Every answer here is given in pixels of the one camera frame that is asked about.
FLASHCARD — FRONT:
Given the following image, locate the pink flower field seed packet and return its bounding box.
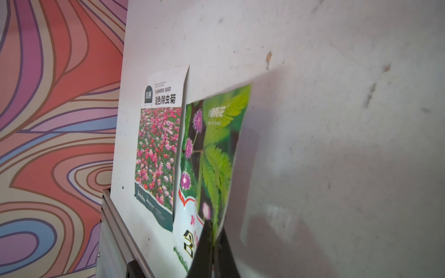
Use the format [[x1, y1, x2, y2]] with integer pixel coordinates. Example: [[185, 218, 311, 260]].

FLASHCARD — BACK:
[[134, 66, 189, 231]]

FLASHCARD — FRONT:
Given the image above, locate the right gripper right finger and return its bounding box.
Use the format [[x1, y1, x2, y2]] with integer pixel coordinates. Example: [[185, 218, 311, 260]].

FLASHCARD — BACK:
[[217, 229, 241, 278]]

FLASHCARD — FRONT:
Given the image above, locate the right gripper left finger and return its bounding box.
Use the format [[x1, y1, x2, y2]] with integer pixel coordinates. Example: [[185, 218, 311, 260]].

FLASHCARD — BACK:
[[187, 220, 214, 278]]

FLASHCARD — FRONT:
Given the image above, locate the green mimosa seed packet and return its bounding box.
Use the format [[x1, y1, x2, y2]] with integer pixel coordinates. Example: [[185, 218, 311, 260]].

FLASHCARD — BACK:
[[173, 85, 251, 272]]

